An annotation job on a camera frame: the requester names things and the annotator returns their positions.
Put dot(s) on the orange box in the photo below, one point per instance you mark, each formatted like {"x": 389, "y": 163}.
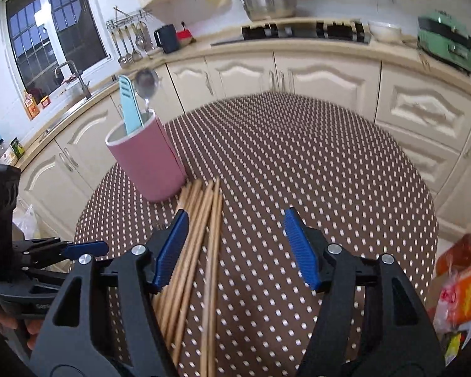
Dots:
{"x": 32, "y": 106}

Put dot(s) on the metal wall utensil rack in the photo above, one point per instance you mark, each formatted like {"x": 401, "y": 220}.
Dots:
{"x": 127, "y": 19}

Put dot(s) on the teal plastic spatula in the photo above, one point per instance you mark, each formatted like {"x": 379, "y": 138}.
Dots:
{"x": 127, "y": 98}

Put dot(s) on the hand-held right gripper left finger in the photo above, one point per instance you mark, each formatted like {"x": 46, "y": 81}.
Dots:
{"x": 172, "y": 251}

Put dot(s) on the amber oil bottle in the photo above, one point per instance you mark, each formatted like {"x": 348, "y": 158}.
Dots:
{"x": 463, "y": 251}

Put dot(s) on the steel kitchen sink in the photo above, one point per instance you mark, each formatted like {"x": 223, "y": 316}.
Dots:
{"x": 68, "y": 112}

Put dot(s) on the black gas stove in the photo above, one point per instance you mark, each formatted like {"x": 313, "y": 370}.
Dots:
{"x": 298, "y": 33}

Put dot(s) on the orange snack packet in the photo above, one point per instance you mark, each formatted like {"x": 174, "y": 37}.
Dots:
{"x": 463, "y": 298}

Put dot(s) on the metal spoon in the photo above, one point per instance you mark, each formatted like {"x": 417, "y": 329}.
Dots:
{"x": 146, "y": 82}

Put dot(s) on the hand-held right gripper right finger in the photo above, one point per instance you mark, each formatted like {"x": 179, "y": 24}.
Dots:
{"x": 300, "y": 243}

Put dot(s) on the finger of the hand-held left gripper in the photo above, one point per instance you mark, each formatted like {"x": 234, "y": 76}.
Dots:
{"x": 84, "y": 249}

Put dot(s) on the person's left hand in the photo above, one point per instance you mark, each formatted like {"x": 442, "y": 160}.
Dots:
{"x": 19, "y": 330}

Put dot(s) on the metal faucet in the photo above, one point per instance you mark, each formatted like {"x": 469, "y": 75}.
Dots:
{"x": 80, "y": 80}

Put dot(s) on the bundle of chopsticks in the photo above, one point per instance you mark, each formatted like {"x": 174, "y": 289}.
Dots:
{"x": 202, "y": 220}

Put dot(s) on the white bowl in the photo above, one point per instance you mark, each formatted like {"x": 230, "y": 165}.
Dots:
{"x": 384, "y": 32}

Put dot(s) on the pink utensil holder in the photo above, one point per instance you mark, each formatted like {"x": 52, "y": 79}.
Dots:
{"x": 149, "y": 165}

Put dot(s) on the small orange packet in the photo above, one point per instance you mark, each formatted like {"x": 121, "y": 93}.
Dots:
{"x": 46, "y": 102}

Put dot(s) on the green packet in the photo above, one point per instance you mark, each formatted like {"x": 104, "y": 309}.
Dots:
{"x": 17, "y": 148}

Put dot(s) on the green countertop appliance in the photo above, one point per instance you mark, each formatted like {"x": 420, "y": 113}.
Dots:
{"x": 445, "y": 41}

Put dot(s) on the white plastic bag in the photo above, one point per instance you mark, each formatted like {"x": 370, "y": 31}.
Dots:
{"x": 25, "y": 222}

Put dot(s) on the cream kitchen cabinets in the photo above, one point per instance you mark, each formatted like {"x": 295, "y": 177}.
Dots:
{"x": 325, "y": 78}

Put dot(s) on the dark kitchen window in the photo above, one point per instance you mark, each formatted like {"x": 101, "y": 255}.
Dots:
{"x": 62, "y": 27}

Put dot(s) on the red container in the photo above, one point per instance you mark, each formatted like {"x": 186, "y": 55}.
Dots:
{"x": 185, "y": 35}

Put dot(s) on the brown polka dot tablecloth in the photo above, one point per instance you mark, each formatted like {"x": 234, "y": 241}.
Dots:
{"x": 298, "y": 157}

